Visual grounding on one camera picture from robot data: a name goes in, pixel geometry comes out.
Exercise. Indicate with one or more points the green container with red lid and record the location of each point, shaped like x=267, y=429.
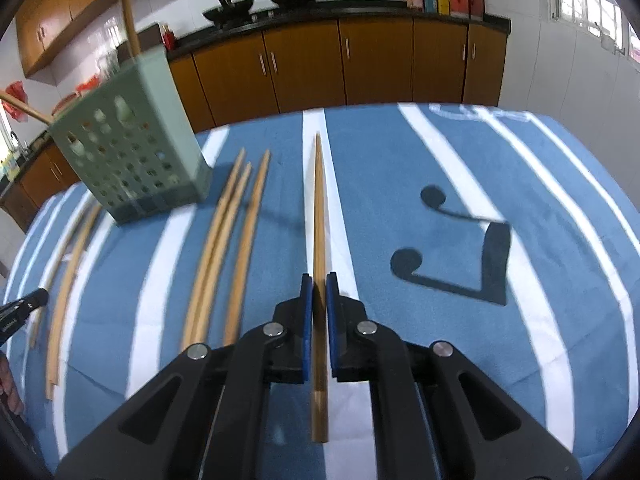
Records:
x=65, y=102

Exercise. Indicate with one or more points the black kitchen countertop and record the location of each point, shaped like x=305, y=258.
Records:
x=350, y=12

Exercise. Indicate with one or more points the blue white striped blanket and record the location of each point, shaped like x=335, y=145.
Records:
x=425, y=160

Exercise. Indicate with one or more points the hanging red plastic bag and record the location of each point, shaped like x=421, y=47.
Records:
x=16, y=97

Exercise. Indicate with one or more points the brown lower kitchen cabinets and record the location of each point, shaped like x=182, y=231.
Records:
x=380, y=60

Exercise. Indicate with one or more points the black wok with utensils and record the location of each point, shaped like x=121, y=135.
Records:
x=227, y=10

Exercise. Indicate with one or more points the brown upper kitchen cabinets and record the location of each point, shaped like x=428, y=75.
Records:
x=65, y=5

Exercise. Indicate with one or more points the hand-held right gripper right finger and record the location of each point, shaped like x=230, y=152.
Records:
x=332, y=325

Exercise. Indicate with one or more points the green perforated utensil holder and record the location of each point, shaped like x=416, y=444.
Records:
x=150, y=110

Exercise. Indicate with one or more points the yellow green bottle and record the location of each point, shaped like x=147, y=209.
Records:
x=10, y=169

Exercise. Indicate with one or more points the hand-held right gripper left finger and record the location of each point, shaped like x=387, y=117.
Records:
x=305, y=325

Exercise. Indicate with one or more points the dark brown box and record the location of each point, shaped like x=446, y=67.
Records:
x=150, y=35

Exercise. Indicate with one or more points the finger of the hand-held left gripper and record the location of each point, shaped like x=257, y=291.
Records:
x=25, y=306

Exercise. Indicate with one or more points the person's left hand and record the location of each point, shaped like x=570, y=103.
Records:
x=9, y=380

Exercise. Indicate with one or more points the red white packet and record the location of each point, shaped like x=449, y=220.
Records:
x=89, y=84

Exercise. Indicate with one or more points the brown kitchen cabinets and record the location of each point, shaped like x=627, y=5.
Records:
x=380, y=60
x=65, y=5

